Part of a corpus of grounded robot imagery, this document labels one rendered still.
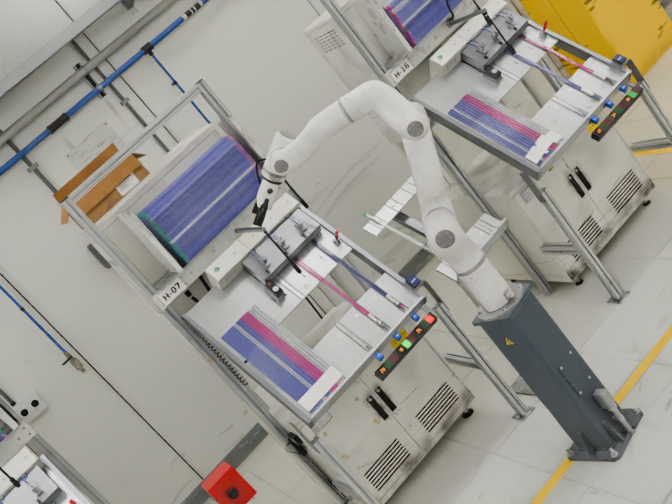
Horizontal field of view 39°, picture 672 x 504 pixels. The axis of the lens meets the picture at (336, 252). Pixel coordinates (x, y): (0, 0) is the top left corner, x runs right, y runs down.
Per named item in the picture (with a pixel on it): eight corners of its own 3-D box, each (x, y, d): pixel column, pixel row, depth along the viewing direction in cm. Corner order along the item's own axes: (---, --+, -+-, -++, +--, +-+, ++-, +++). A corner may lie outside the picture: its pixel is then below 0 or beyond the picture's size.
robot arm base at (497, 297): (532, 281, 334) (502, 242, 329) (508, 318, 324) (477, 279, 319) (494, 288, 349) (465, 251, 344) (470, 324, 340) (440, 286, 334)
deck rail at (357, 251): (426, 302, 385) (426, 295, 380) (423, 305, 384) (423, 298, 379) (300, 210, 413) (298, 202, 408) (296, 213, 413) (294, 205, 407)
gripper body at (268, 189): (284, 184, 317) (273, 213, 321) (282, 173, 326) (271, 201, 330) (263, 178, 315) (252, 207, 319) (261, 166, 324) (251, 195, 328)
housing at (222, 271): (303, 219, 412) (299, 201, 400) (224, 297, 397) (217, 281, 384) (290, 209, 415) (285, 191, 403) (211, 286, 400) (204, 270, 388)
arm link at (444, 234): (482, 248, 336) (443, 198, 329) (490, 268, 318) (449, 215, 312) (455, 267, 338) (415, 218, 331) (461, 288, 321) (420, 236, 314)
